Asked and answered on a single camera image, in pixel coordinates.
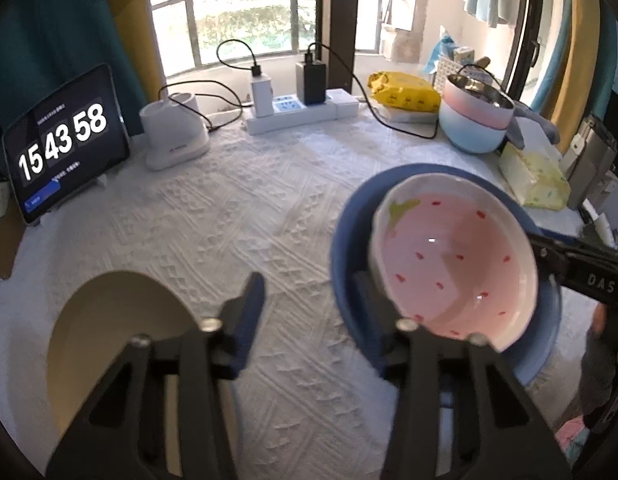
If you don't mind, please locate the brown cardboard piece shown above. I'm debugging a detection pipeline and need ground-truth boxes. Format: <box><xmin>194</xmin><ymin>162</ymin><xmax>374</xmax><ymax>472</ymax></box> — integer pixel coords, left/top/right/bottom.
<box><xmin>0</xmin><ymin>210</ymin><xmax>26</xmax><ymax>281</ymax></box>

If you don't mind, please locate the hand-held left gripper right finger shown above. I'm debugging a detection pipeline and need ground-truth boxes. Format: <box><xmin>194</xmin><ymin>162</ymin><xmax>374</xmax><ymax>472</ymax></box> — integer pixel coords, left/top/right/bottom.
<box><xmin>353</xmin><ymin>270</ymin><xmax>572</xmax><ymax>480</ymax></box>

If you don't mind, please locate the dark window frame post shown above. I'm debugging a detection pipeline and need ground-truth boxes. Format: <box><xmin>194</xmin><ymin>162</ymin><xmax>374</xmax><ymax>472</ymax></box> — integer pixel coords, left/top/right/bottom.
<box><xmin>316</xmin><ymin>0</ymin><xmax>363</xmax><ymax>92</ymax></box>

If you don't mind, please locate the teal curtain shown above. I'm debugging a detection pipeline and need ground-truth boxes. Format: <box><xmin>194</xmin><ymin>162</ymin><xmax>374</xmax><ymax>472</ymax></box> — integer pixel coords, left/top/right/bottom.
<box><xmin>0</xmin><ymin>0</ymin><xmax>146</xmax><ymax>183</ymax></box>
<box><xmin>536</xmin><ymin>0</ymin><xmax>618</xmax><ymax>126</ymax></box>

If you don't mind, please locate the white textured tablecloth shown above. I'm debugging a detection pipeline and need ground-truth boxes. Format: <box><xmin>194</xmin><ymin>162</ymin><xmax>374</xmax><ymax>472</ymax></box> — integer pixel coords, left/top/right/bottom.
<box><xmin>0</xmin><ymin>102</ymin><xmax>618</xmax><ymax>480</ymax></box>

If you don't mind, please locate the person's right hand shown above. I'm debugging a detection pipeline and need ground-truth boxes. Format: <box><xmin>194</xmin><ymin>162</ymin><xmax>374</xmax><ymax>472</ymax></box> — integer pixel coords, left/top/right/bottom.
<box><xmin>586</xmin><ymin>304</ymin><xmax>618</xmax><ymax>361</ymax></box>

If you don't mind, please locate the yellow tissue pack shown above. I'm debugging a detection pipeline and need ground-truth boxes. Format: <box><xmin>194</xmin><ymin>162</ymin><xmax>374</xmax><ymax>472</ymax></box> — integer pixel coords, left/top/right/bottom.
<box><xmin>499</xmin><ymin>144</ymin><xmax>572</xmax><ymax>209</ymax></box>

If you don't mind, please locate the dark sliding door frame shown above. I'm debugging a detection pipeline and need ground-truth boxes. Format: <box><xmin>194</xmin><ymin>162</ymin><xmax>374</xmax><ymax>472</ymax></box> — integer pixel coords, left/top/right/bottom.
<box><xmin>504</xmin><ymin>0</ymin><xmax>548</xmax><ymax>107</ymax></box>

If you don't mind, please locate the white lotion tube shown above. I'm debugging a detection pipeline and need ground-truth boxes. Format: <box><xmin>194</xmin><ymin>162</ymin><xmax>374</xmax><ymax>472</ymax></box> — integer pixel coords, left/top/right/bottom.
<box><xmin>583</xmin><ymin>200</ymin><xmax>618</xmax><ymax>249</ymax></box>

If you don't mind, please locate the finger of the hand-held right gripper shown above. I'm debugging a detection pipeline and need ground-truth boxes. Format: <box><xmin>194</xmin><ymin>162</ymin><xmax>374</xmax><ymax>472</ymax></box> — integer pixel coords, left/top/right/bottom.
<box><xmin>525</xmin><ymin>229</ymin><xmax>618</xmax><ymax>309</ymax></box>

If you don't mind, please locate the pink metal bowl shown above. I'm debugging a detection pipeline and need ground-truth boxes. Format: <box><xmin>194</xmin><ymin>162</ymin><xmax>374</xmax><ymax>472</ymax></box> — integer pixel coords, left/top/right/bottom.
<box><xmin>441</xmin><ymin>74</ymin><xmax>516</xmax><ymax>131</ymax></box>

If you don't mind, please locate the grey cloth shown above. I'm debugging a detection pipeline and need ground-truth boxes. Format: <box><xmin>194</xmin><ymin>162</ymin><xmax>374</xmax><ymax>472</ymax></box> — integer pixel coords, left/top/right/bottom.
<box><xmin>506</xmin><ymin>102</ymin><xmax>560</xmax><ymax>151</ymax></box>

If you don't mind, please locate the tablet with clock display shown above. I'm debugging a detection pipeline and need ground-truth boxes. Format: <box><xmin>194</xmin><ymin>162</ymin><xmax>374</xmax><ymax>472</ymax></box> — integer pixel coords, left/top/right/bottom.
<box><xmin>2</xmin><ymin>63</ymin><xmax>131</xmax><ymax>225</ymax></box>

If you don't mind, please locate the pink and blue cloth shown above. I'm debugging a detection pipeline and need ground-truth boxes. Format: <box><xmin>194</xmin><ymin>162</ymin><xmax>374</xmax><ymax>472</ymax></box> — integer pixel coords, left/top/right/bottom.
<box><xmin>556</xmin><ymin>417</ymin><xmax>592</xmax><ymax>467</ymax></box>

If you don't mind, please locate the white pegboard basket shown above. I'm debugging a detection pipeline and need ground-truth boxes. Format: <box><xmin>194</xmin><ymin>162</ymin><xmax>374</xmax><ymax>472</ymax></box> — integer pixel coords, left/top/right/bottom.
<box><xmin>431</xmin><ymin>55</ymin><xmax>500</xmax><ymax>92</ymax></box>

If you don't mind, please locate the yellow curtain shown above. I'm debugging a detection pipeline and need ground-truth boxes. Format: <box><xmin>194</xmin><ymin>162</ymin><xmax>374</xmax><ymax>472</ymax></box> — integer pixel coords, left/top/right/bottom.
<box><xmin>102</xmin><ymin>0</ymin><xmax>166</xmax><ymax>107</ymax></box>
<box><xmin>556</xmin><ymin>0</ymin><xmax>590</xmax><ymax>126</ymax></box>

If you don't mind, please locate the black cable of white charger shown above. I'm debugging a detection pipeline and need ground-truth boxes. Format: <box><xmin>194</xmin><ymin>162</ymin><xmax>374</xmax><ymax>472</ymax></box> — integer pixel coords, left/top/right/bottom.
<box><xmin>216</xmin><ymin>39</ymin><xmax>263</xmax><ymax>77</ymax></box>

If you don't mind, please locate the black cable of white appliance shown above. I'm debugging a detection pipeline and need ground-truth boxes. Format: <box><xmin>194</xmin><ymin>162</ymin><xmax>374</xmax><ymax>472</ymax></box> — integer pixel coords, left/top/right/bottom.
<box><xmin>158</xmin><ymin>82</ymin><xmax>251</xmax><ymax>134</ymax></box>

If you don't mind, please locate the yellow packet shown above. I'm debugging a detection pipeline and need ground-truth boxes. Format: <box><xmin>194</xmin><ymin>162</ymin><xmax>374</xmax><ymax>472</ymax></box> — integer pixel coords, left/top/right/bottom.
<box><xmin>367</xmin><ymin>71</ymin><xmax>443</xmax><ymax>114</ymax></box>

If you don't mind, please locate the pink strawberry print bowl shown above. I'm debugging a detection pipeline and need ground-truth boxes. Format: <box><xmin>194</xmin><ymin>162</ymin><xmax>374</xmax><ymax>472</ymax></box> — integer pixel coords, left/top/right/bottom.
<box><xmin>367</xmin><ymin>174</ymin><xmax>540</xmax><ymax>354</ymax></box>

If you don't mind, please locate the person's right forearm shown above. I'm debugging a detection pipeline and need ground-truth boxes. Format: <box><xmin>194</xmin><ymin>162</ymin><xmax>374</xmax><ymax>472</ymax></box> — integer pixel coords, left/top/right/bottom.
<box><xmin>578</xmin><ymin>352</ymin><xmax>618</xmax><ymax>433</ymax></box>

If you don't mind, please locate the light blue bowl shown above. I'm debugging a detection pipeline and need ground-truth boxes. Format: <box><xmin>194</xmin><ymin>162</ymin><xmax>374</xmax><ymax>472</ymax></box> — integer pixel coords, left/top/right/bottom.
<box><xmin>438</xmin><ymin>102</ymin><xmax>510</xmax><ymax>156</ymax></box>

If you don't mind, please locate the white charger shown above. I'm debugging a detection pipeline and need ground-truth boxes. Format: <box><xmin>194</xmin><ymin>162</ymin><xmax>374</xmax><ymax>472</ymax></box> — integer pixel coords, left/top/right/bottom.
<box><xmin>250</xmin><ymin>63</ymin><xmax>274</xmax><ymax>116</ymax></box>

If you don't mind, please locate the blue bag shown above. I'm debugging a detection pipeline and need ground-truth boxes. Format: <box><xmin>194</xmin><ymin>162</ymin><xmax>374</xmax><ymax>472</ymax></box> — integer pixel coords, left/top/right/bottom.
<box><xmin>421</xmin><ymin>35</ymin><xmax>461</xmax><ymax>77</ymax></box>

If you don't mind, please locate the white round appliance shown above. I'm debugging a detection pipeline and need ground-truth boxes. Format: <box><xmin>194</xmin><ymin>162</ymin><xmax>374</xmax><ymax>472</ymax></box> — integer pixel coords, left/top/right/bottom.
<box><xmin>139</xmin><ymin>92</ymin><xmax>211</xmax><ymax>171</ymax></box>

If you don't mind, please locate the white tablet stand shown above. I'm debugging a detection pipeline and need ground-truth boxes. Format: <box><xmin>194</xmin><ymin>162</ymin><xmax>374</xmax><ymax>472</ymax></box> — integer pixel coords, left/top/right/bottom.
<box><xmin>49</xmin><ymin>172</ymin><xmax>111</xmax><ymax>211</ymax></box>

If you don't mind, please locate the beige plate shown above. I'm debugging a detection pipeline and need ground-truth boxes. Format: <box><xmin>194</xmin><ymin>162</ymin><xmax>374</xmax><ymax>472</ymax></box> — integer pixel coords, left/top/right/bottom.
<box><xmin>46</xmin><ymin>270</ymin><xmax>240</xmax><ymax>480</ymax></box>

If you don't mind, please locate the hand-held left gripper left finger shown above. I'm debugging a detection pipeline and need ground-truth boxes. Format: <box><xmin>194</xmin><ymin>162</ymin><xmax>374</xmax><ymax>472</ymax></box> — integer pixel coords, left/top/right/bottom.
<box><xmin>44</xmin><ymin>271</ymin><xmax>266</xmax><ymax>480</ymax></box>

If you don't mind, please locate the black charger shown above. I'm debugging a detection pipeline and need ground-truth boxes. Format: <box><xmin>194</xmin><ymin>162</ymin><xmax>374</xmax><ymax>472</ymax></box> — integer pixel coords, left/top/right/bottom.
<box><xmin>295</xmin><ymin>45</ymin><xmax>329</xmax><ymax>106</ymax></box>

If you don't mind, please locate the balcony railing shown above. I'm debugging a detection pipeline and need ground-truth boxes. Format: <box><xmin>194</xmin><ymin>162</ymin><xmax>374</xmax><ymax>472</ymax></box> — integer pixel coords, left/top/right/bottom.
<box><xmin>149</xmin><ymin>0</ymin><xmax>406</xmax><ymax>69</ymax></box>

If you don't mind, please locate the white power strip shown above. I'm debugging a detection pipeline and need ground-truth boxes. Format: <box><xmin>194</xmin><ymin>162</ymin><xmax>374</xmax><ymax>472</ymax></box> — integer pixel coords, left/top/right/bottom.
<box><xmin>241</xmin><ymin>88</ymin><xmax>360</xmax><ymax>135</ymax></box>

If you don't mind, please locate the blue plate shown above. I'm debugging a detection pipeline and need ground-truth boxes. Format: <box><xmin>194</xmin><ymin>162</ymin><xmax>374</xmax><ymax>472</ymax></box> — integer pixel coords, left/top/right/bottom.
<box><xmin>329</xmin><ymin>162</ymin><xmax>562</xmax><ymax>387</ymax></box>

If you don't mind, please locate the black cable over basket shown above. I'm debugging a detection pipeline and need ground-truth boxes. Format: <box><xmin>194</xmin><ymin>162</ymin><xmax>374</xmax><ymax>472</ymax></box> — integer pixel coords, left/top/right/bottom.
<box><xmin>458</xmin><ymin>65</ymin><xmax>500</xmax><ymax>87</ymax></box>

